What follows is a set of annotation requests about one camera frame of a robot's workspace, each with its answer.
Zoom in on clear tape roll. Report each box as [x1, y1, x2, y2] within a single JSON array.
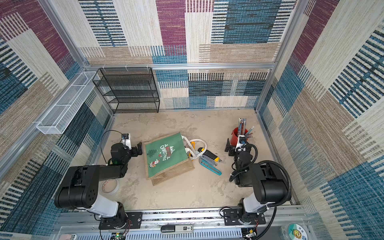
[[101, 179, 120, 195]]

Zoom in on grey utility knife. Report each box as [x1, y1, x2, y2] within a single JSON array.
[[200, 155, 218, 166]]

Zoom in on red pen cup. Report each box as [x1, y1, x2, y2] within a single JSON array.
[[230, 128, 238, 147]]

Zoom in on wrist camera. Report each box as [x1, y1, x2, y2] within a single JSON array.
[[121, 134, 132, 150], [235, 135, 248, 152]]

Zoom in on green Christmas burlap tote bag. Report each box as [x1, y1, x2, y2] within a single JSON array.
[[143, 132, 208, 186]]

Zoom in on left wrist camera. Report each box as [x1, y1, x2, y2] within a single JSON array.
[[121, 134, 132, 150]]

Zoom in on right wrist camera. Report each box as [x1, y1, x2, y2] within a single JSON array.
[[235, 135, 248, 152]]

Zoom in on black wire mesh shelf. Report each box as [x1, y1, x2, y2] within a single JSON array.
[[93, 67, 160, 114]]

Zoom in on white wire mesh tray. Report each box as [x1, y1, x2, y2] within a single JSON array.
[[37, 72, 96, 135]]

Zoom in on green white round sticker can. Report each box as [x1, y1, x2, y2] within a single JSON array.
[[279, 223, 309, 240]]

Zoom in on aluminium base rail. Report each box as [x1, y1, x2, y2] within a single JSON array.
[[50, 205, 316, 240]]

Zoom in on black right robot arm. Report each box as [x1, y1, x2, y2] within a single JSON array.
[[220, 141, 292, 226]]

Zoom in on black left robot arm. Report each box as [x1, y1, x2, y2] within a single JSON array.
[[55, 142, 143, 230]]

